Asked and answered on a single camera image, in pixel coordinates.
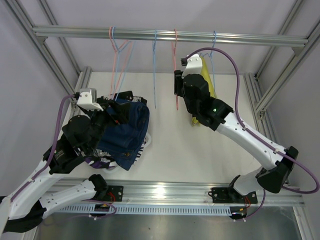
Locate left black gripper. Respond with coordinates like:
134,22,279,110
83,99,130,153

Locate black white patterned trousers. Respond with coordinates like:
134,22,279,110
98,90,148,106

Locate navy blue trousers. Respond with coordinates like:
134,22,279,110
97,99,150,171

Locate yellow green trousers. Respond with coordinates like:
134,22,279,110
191,56,218,127

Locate pink hanger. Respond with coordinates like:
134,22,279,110
108,26,133,99
171,29,179,111

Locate light blue hanger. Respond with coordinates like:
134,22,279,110
114,27,135,93
152,29,157,109
200,30,217,97

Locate purple camouflage trousers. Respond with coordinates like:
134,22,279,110
84,155,116,169

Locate white plastic basket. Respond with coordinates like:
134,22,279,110
102,132,152,174

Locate white black lettered trousers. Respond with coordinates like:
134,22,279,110
95,138,150,161

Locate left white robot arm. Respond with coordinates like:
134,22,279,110
0,100,130,233

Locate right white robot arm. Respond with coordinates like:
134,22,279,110
174,70,299,202

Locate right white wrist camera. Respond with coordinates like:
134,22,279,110
181,53,203,79

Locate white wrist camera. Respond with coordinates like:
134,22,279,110
76,88,103,111
181,53,203,79

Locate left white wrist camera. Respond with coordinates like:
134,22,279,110
76,88,103,111

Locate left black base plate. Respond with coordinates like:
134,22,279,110
102,185,124,203

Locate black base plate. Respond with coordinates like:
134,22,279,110
208,187,258,205
102,185,124,203

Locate aluminium front rail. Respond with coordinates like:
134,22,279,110
31,178,306,208

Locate aluminium frame posts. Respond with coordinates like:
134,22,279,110
0,0,320,186

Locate grey slotted cable duct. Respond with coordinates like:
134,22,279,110
58,203,232,216

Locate aluminium hanging rail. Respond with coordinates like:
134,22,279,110
32,25,309,48

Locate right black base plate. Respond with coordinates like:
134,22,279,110
208,187,258,205

